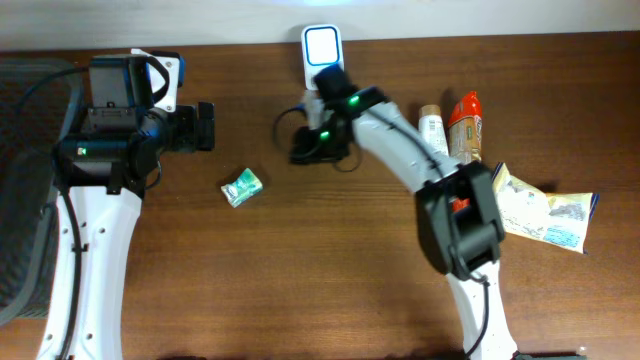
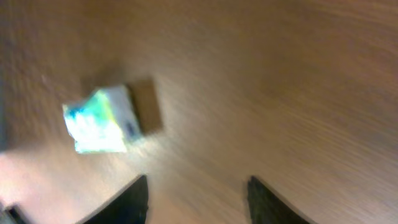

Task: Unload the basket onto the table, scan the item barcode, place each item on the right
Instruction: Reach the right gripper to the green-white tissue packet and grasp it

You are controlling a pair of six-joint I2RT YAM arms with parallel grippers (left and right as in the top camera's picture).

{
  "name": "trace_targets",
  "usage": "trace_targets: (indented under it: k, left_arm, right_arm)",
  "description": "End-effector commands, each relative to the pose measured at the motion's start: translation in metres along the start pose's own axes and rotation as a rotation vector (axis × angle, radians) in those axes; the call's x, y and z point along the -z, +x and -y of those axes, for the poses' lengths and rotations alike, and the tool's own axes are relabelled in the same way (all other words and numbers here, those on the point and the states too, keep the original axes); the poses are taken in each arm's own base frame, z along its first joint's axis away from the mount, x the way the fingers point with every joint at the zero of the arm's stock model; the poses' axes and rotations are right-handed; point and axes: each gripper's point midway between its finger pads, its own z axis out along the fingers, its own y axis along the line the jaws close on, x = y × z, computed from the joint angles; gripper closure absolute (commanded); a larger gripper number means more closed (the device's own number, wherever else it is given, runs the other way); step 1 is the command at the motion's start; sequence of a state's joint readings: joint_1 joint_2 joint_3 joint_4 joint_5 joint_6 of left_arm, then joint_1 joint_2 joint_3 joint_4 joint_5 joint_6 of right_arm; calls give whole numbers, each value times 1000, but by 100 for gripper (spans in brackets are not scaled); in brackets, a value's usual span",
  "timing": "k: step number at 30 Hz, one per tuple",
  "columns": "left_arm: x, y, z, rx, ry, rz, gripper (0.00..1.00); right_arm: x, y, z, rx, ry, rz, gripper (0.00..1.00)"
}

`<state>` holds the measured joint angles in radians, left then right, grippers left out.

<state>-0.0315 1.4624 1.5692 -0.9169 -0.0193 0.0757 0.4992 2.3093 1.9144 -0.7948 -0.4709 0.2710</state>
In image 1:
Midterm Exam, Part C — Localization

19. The small teal tissue pack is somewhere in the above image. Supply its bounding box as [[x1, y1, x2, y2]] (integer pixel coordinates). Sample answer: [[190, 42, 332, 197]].
[[221, 168, 263, 208]]

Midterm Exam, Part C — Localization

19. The white tube with tan cap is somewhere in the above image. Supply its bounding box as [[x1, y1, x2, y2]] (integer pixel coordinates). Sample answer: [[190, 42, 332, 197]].
[[419, 104, 449, 156]]

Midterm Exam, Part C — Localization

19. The orange spaghetti packet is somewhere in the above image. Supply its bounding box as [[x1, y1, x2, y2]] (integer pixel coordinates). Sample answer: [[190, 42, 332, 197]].
[[447, 91, 483, 165]]

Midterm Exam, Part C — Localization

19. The yellow snack bag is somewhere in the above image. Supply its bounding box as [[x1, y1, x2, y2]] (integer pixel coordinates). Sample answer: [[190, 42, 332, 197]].
[[492, 163, 600, 254]]

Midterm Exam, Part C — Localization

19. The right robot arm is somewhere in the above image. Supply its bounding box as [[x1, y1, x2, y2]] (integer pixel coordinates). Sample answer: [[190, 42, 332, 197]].
[[289, 65, 519, 359]]

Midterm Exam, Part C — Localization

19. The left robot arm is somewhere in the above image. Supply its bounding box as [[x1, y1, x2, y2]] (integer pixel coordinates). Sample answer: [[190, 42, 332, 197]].
[[37, 49, 215, 359]]

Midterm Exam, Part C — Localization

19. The white barcode scanner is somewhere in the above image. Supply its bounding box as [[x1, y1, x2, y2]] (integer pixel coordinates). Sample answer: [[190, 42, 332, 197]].
[[301, 24, 344, 90]]

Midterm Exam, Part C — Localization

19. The grey plastic mesh basket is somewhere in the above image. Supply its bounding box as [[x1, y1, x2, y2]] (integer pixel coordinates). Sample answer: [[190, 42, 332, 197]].
[[1, 57, 83, 325]]

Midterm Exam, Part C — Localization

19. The left black cable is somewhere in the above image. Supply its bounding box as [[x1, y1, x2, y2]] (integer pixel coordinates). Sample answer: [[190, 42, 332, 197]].
[[12, 64, 91, 360]]

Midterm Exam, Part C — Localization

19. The black cable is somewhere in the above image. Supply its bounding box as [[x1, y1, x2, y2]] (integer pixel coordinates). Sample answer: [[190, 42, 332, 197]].
[[12, 64, 91, 360], [272, 102, 491, 359]]

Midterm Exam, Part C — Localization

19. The right black cable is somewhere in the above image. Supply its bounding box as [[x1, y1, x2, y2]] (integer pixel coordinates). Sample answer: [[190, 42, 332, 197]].
[[272, 102, 491, 359]]

